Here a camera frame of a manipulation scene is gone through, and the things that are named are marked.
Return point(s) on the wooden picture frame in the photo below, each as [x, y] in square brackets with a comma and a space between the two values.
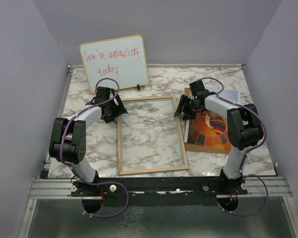
[150, 138]

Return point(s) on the colourful balloon photo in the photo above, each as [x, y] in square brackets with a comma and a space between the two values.
[208, 134]

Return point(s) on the yellow framed whiteboard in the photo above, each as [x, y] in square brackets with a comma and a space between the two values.
[118, 61]

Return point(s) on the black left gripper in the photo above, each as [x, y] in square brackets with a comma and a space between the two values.
[119, 109]

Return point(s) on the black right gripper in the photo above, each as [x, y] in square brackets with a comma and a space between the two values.
[188, 115]

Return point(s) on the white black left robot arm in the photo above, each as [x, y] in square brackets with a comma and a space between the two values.
[68, 138]

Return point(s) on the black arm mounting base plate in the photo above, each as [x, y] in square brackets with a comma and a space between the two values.
[158, 191]

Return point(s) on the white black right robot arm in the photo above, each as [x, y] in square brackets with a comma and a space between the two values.
[245, 128]

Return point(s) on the aluminium table edge rail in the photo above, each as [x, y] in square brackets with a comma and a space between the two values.
[61, 109]

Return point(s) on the front aluminium rail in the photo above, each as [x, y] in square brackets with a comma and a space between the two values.
[61, 188]

